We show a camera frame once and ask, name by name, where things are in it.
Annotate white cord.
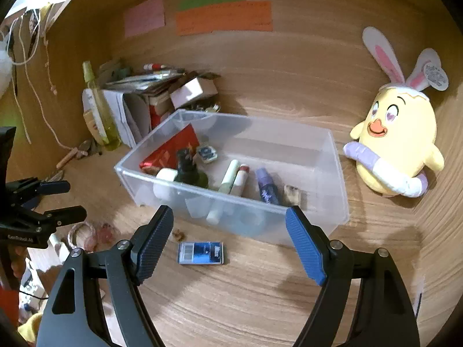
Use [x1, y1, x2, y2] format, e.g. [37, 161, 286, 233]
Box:
[11, 7, 75, 150]

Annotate white pale green tube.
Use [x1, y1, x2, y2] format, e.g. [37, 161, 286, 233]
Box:
[206, 160, 241, 225]

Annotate woven rope bracelet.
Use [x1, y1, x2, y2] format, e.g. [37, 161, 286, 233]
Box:
[67, 222, 96, 252]

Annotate yellow chick plush toy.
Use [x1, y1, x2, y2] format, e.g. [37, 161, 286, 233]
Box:
[343, 26, 450, 199]

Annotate white tape roll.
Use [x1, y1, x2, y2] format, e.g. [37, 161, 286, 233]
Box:
[153, 168, 178, 200]

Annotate small beige brown block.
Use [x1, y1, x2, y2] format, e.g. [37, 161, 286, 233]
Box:
[284, 184, 302, 205]

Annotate beige wooden handle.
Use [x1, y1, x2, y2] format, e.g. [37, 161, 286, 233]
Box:
[56, 147, 79, 169]

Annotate stack of booklets and leaflets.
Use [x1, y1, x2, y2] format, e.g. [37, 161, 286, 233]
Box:
[103, 67, 189, 96]

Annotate small white carton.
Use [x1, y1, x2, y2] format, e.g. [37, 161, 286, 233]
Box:
[169, 72, 221, 111]

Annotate yellow green spray bottle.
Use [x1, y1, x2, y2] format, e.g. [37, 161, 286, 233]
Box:
[82, 61, 122, 152]

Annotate red foil pouch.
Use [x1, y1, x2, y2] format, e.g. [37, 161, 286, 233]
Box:
[139, 123, 200, 174]

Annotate folded white paper sheets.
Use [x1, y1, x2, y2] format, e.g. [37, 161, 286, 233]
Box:
[103, 90, 153, 149]

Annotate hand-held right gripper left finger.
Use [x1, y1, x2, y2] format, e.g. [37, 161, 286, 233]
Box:
[36, 204, 175, 347]

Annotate pink paper note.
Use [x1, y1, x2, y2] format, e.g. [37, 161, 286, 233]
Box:
[124, 0, 166, 37]

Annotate clear plastic storage box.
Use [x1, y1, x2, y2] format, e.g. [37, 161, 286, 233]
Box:
[114, 109, 351, 248]

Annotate purple tube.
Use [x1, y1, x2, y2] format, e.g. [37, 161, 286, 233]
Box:
[255, 167, 280, 205]

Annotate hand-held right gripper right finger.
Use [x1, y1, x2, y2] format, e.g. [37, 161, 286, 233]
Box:
[285, 205, 422, 347]

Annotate dark green packet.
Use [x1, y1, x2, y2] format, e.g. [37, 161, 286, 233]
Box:
[99, 58, 133, 80]

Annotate dark green glass bottle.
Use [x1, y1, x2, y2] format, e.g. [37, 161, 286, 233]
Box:
[173, 148, 209, 189]

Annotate red white carton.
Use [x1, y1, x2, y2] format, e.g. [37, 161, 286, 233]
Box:
[149, 106, 173, 131]

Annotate orange paper note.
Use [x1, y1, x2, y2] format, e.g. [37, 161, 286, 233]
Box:
[175, 1, 273, 37]

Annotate pink mesh hair tie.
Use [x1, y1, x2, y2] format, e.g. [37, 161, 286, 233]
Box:
[95, 224, 118, 244]

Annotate green paper note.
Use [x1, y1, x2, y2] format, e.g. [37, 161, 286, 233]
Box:
[177, 0, 247, 11]

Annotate blue white card pack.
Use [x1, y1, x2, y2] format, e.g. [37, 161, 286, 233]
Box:
[177, 241, 227, 265]

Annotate beige cosmetic tube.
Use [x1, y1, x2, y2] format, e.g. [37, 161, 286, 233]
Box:
[83, 110, 106, 146]

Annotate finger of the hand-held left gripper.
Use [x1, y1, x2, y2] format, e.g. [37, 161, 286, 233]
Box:
[22, 205, 87, 231]
[5, 179, 71, 208]

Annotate white tube red cap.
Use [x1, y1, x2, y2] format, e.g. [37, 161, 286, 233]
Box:
[231, 164, 251, 196]

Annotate small blue white packet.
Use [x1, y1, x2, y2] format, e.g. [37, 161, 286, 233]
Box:
[195, 145, 218, 163]

